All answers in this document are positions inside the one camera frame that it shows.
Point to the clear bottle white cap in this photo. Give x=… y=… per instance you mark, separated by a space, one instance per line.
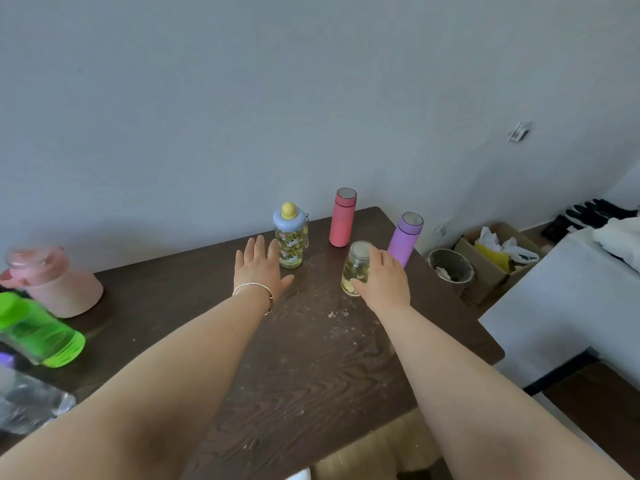
x=30 y=399

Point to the purple thermos flask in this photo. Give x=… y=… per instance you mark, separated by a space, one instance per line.
x=405 y=239

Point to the clear round waste bin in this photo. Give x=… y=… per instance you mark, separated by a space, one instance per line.
x=450 y=264

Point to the cardboard box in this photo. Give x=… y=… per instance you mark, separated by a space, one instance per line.
x=485 y=284

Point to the dark wooden bench black frame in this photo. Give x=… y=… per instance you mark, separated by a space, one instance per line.
x=600 y=409

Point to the pink thermos flask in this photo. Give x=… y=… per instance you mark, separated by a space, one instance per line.
x=342 y=219

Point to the small white wall fixture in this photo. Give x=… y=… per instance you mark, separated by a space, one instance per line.
x=520 y=132

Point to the person's left forearm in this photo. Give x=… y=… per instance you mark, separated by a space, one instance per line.
x=140 y=394

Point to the white plastic bag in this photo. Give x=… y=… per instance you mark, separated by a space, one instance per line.
x=520 y=252

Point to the person's white shoe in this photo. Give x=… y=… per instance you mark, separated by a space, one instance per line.
x=299 y=475

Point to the white folded towel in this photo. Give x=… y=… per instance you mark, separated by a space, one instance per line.
x=620 y=242

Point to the person's right hand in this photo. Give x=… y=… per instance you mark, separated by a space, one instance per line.
x=387 y=284

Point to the yellow glass jar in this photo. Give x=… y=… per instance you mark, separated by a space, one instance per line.
x=355 y=269

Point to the black shoes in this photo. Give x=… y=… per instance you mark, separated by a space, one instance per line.
x=590 y=214

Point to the white wall outlet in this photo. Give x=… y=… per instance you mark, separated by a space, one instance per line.
x=440 y=229

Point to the person's left hand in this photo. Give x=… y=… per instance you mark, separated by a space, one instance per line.
x=257 y=269

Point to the dark wooden table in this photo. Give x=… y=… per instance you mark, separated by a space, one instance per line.
x=310 y=374

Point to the cartoon bottle yellow cap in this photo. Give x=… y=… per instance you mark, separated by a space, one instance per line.
x=291 y=249

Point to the translucent purple bottle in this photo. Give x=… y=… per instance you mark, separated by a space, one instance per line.
x=6 y=360

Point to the white side table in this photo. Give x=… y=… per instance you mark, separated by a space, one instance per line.
x=550 y=304

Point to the person's right forearm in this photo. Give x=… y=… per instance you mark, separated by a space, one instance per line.
x=490 y=414

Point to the green translucent bottle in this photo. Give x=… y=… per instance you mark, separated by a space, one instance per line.
x=40 y=334

